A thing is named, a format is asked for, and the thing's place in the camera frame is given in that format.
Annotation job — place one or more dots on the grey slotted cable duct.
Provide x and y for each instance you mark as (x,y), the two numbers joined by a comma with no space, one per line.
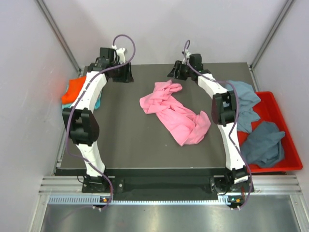
(101,200)

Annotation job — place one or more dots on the grey-blue t shirt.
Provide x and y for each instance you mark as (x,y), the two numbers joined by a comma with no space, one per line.
(247,100)
(263,147)

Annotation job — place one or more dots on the folded orange t shirt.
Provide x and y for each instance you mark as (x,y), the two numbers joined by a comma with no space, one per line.
(73,90)

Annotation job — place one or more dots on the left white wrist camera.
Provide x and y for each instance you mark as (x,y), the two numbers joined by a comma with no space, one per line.
(121,54)

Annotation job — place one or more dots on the pink t shirt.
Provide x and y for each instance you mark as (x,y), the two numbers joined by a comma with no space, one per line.
(185,126)

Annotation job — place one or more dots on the grey-blue t shirt upper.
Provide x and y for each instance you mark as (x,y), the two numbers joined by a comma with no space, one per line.
(247,100)

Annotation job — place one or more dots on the front aluminium frame rail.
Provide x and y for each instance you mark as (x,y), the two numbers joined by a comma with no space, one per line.
(263,185)

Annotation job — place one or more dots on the right aluminium frame post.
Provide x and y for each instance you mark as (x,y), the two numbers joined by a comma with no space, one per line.
(272,32)

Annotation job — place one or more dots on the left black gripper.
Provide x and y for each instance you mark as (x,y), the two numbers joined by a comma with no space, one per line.
(126,76)

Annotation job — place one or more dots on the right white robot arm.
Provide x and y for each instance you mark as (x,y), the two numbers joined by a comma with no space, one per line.
(224,113)

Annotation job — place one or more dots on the aluminium frame post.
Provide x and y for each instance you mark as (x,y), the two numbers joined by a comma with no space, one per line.
(59,36)
(272,32)

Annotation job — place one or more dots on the red plastic bin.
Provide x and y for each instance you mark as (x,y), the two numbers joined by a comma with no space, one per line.
(268,110)

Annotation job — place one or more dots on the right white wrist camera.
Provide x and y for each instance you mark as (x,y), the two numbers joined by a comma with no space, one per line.
(186,55)

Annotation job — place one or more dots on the left aluminium frame post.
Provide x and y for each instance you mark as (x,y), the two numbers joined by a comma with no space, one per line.
(59,36)

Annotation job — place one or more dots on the folded teal t shirt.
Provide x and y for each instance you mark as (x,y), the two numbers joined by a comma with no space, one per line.
(97,104)

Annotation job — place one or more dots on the grey-blue t shirt lower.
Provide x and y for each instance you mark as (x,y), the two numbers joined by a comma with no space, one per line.
(263,147)

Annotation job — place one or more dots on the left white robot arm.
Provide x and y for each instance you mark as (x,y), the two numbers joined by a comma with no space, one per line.
(82,127)

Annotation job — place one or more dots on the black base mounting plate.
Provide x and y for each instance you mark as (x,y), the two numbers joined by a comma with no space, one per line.
(165,183)

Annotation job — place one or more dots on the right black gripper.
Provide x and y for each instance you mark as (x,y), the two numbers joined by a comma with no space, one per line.
(177,66)

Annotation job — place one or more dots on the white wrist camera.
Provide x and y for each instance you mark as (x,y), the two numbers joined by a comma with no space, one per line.
(186,55)
(121,54)

